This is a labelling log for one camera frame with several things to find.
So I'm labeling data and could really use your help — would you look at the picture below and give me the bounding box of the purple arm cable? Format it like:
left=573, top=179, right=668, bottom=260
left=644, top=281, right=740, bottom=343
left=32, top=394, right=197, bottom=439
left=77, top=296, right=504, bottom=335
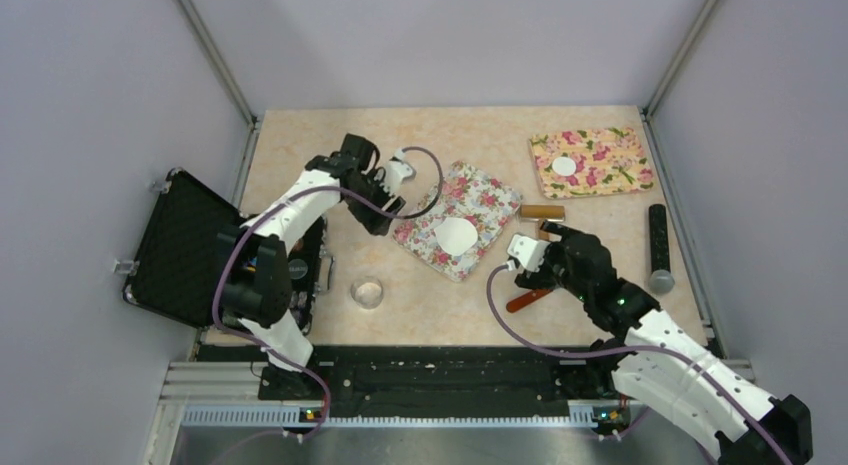
left=485, top=263, right=796, bottom=465
left=210, top=145, right=445, bottom=443

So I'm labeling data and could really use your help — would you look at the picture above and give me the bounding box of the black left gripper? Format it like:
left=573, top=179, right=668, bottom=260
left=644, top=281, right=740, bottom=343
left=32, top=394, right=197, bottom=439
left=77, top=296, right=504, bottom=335
left=344, top=169, right=404, bottom=236

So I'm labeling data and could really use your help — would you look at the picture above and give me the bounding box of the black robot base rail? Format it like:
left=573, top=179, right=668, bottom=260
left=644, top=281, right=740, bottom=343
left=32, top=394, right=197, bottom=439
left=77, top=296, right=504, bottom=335
left=258, top=345, right=638, bottom=426

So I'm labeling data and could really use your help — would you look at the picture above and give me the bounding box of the yellow floral tray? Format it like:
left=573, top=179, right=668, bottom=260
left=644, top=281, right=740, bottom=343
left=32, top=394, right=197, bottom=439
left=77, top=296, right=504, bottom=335
left=527, top=127, right=656, bottom=200

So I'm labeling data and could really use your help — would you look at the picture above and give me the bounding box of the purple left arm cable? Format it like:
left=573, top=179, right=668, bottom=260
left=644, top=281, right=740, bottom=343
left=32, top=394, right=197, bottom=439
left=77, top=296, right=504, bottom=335
left=210, top=145, right=445, bottom=443

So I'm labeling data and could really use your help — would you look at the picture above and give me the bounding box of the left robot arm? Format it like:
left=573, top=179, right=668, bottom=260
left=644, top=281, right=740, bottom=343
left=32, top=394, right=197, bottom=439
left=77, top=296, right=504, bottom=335
left=213, top=134, right=416, bottom=399

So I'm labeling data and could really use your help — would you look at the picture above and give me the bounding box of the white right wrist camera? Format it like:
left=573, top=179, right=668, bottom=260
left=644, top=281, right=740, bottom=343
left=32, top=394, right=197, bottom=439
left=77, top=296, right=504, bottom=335
left=507, top=233, right=550, bottom=273

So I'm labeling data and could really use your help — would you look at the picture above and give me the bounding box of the flat round white wrapper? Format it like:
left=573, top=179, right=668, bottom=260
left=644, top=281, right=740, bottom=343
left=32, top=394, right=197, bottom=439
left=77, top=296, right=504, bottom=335
left=551, top=156, right=577, bottom=177

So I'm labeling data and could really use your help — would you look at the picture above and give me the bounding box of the black poker chip case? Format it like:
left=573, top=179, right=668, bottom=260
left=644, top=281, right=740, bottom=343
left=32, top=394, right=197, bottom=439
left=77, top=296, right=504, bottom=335
left=123, top=168, right=327, bottom=335

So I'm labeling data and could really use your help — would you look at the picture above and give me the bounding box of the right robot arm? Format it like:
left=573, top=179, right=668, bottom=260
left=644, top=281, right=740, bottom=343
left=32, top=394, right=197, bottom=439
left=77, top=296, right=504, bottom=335
left=539, top=222, right=813, bottom=464

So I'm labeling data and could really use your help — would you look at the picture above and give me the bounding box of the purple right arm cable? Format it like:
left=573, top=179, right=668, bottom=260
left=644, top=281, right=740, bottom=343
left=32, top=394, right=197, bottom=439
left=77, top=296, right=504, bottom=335
left=485, top=263, right=796, bottom=465

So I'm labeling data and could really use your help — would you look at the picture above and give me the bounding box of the wooden dough roller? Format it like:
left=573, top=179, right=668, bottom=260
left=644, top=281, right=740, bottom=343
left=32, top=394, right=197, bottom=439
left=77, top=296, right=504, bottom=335
left=518, top=204, right=566, bottom=241

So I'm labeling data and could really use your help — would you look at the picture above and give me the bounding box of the white floral tray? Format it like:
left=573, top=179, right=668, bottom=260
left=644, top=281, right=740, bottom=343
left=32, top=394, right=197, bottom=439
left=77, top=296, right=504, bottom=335
left=392, top=161, right=523, bottom=282

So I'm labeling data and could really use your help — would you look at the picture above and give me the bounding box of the white dough piece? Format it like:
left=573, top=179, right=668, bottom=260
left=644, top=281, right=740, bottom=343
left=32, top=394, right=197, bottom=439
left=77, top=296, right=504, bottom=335
left=434, top=217, right=479, bottom=256

